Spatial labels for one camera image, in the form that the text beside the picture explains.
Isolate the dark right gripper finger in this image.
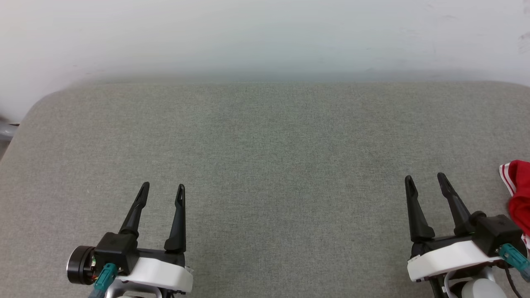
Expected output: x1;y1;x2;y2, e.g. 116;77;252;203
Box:
437;173;473;236
405;175;436;243

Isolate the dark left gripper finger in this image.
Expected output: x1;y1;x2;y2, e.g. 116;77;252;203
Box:
119;182;150;239
164;184;186;254

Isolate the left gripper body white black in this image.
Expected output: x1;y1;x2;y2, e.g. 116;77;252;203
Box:
122;248;194;294

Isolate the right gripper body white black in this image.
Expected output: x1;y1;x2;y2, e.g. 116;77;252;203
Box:
407;235;504;283

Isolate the red and white shirt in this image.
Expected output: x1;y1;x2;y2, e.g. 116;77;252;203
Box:
499;160;530;249

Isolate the grey fabric sofa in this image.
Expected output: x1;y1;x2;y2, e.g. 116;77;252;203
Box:
0;81;530;298

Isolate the grey object beside sofa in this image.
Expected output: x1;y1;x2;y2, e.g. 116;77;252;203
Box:
0;119;20;144

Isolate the teal left camera connector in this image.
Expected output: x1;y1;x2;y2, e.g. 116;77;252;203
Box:
87;263;118;298

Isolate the teal camera connector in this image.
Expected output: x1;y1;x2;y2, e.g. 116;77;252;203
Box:
87;263;118;298
499;243;530;283

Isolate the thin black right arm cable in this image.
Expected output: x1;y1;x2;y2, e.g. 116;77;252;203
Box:
503;262;523;298

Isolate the teal right camera connector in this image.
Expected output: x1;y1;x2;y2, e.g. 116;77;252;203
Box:
499;243;530;283

